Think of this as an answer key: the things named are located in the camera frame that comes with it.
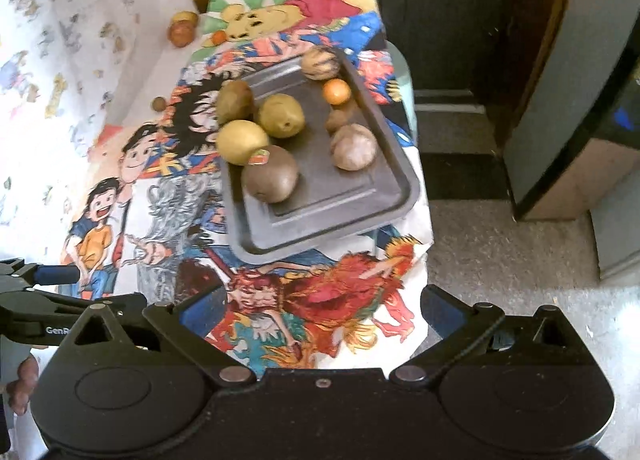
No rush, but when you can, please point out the green-yellow pear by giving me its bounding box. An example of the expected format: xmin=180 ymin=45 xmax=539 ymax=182
xmin=216 ymin=79 xmax=255 ymax=126

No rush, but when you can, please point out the white cartoon print cloth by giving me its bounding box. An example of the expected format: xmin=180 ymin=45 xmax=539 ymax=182
xmin=1 ymin=0 xmax=193 ymax=261

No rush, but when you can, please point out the small orange kumquat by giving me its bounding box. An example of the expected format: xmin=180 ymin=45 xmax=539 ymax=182
xmin=322 ymin=78 xmax=352 ymax=106

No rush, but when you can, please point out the winnie bear drawing paper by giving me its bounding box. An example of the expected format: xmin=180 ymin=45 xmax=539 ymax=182
xmin=201 ymin=0 xmax=378 ymax=50

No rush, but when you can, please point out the two boys drawing paper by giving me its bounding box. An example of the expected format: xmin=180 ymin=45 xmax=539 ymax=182
xmin=60 ymin=123 xmax=160 ymax=299

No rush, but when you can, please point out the red dragon girl drawing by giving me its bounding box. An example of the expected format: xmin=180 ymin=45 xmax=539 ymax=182
xmin=205 ymin=228 xmax=425 ymax=376

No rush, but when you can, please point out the black appliance door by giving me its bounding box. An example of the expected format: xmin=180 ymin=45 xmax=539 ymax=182
xmin=380 ymin=0 xmax=568 ymax=201

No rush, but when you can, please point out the small brown longan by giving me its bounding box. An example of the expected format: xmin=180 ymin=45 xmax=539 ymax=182
xmin=151 ymin=97 xmax=167 ymax=112
xmin=324 ymin=108 xmax=352 ymax=136

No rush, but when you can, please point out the striped pepino melon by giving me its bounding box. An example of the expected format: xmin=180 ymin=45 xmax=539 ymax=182
xmin=300 ymin=46 xmax=341 ymax=82

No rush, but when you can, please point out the red apple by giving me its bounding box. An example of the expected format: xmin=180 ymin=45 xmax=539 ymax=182
xmin=167 ymin=20 xmax=196 ymax=48

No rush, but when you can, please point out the yellow lemon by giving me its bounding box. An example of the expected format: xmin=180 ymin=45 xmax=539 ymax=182
xmin=216 ymin=120 xmax=270 ymax=166

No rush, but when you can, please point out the small orange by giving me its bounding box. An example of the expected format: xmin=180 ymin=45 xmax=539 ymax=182
xmin=210 ymin=30 xmax=227 ymax=46

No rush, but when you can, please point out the grey hair character drawing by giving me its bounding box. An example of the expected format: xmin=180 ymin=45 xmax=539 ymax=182
xmin=115 ymin=172 xmax=243 ymax=304

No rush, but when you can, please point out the yellow-green guava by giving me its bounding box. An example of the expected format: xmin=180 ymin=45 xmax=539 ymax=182
xmin=256 ymin=94 xmax=306 ymax=139

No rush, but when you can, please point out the yellow fruit behind apple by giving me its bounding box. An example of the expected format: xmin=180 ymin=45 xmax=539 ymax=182
xmin=171 ymin=11 xmax=200 ymax=26

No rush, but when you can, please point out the person's left hand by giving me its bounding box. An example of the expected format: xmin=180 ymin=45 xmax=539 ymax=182
xmin=6 ymin=354 xmax=39 ymax=416

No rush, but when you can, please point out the grey metal baking tray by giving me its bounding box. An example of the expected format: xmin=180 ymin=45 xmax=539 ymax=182
xmin=220 ymin=46 xmax=421 ymax=266

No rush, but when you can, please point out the brown kiwi with sticker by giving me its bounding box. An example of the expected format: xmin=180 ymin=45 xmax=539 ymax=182
xmin=241 ymin=146 xmax=299 ymax=204

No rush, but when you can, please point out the brown striped round fruit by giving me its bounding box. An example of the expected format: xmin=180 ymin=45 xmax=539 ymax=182
xmin=330 ymin=124 xmax=378 ymax=172

